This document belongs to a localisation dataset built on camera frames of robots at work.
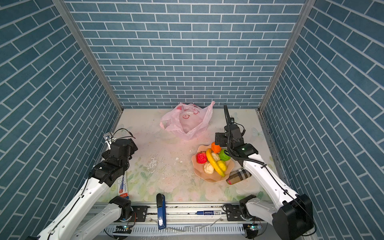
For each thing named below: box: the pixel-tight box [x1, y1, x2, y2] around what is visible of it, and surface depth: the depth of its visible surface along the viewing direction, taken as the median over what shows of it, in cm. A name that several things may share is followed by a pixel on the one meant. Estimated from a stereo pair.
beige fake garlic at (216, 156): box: [211, 152, 220, 162], surface depth 90 cm
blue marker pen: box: [196, 210, 224, 215], surface depth 75 cm
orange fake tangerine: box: [211, 142, 222, 153], surface depth 90 cm
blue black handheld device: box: [156, 193, 167, 230], surface depth 74 cm
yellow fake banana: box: [206, 148, 226, 177], surface depth 84 cm
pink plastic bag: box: [159, 101, 215, 141], surface depth 101 cm
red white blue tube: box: [117, 171, 129, 199], surface depth 81 cm
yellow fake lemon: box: [217, 160, 227, 172], surface depth 86 cm
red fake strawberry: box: [196, 151, 208, 164], surface depth 88 cm
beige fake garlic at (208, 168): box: [203, 161, 214, 174], surface depth 85 cm
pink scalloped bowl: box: [191, 145, 235, 183], surface depth 87 cm
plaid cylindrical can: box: [226, 168, 252, 185], surface depth 85 cm
